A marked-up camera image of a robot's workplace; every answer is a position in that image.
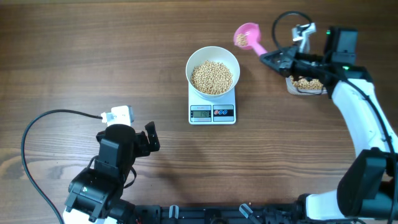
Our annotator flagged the pink plastic measuring scoop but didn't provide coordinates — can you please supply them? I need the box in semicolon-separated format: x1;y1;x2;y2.
233;22;267;57

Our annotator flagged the white digital kitchen scale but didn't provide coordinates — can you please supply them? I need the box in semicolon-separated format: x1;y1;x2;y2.
188;84;236;125

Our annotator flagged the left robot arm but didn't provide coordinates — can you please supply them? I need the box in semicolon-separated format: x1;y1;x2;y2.
63;121;160;224

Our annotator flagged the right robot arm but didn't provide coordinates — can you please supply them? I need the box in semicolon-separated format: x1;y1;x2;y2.
260;27;397;223

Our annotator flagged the white bowl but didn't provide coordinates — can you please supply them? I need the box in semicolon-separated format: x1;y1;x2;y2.
185;46;241;96

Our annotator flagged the clear plastic container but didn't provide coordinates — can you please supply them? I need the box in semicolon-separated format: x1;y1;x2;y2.
285;76;327;95

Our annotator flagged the right black camera cable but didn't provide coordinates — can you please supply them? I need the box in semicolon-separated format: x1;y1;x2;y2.
272;11;398;224

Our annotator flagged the black camera cable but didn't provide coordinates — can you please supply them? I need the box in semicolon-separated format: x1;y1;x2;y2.
272;11;398;224
20;109;103;224

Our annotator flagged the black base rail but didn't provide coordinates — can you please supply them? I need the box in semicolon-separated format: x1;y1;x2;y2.
133;204;299;224

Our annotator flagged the left black camera cable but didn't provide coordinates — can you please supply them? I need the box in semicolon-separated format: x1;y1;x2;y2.
20;109;103;224

